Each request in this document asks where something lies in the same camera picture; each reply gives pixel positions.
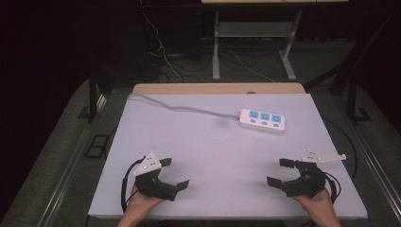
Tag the black metal stand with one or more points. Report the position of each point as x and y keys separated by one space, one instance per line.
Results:
x=352 y=94

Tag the white power strip blue sockets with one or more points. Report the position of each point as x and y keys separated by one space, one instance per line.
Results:
x=261 y=121

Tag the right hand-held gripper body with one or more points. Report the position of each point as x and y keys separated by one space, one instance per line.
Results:
x=309 y=183

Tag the aluminium floor rail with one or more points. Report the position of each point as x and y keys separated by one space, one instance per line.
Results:
x=74 y=170
x=375 y=164

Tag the person's left hand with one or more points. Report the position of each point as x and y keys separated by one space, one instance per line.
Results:
x=140 y=205

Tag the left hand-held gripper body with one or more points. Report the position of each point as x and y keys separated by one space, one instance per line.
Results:
x=151 y=184

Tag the white metal-frame table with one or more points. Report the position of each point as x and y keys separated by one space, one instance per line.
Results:
x=216 y=47

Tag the black floor bracket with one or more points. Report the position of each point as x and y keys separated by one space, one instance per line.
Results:
x=96 y=146

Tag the person's right hand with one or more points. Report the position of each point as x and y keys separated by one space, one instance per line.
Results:
x=318 y=205

